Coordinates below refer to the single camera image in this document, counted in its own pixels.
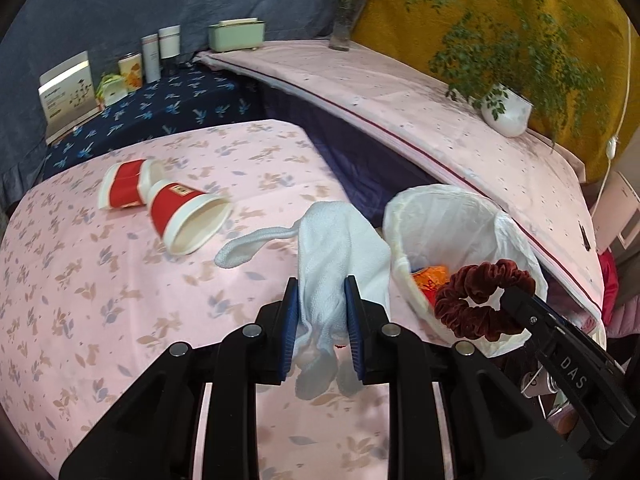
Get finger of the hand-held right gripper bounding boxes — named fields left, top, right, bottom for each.
left=500, top=284, right=638, bottom=456

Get glass vase with pink flowers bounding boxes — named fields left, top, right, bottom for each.
left=322, top=0, right=382, bottom=52

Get white cable with switch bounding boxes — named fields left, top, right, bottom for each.
left=595, top=15, right=633, bottom=206

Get dark purple cloth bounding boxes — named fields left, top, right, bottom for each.
left=257, top=82, right=451, bottom=231

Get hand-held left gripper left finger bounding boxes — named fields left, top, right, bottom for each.
left=59, top=276, right=301, bottom=480

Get navy printed cloth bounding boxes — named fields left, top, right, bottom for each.
left=40, top=60, right=266, bottom=181

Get red paper cup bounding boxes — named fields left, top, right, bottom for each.
left=146, top=180, right=234, bottom=255
left=97, top=158, right=163, bottom=211

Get orange plastic bag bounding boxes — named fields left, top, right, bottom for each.
left=411, top=264, right=451, bottom=306

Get open white cardboard box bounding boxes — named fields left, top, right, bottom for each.
left=38, top=50, right=101, bottom=143

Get yellow printed tin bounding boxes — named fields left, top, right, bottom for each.
left=118, top=52, right=146, bottom=92

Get red pink garment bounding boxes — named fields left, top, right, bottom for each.
left=597, top=250, right=640, bottom=341

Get grey-blue cloth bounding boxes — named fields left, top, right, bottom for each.
left=0, top=0, right=378, bottom=201

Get white sock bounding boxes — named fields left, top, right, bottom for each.
left=215, top=201, right=392, bottom=401

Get small green packet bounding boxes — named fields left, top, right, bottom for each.
left=96, top=72, right=127, bottom=108

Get bin with white liner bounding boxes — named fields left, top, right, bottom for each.
left=382, top=183, right=551, bottom=358

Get dark red velvet scrunchie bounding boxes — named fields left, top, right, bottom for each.
left=434, top=258, right=537, bottom=338

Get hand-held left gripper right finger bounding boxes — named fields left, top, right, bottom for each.
left=344, top=275, right=591, bottom=480

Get green plant in white pot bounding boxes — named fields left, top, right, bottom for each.
left=405, top=0, right=613, bottom=153

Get pale green box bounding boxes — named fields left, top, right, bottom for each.
left=207, top=18, right=266, bottom=53

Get tall white canister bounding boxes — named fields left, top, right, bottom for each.
left=140, top=34, right=162, bottom=83

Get pale pink speckled cloth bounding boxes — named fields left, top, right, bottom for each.
left=192, top=40, right=606, bottom=321

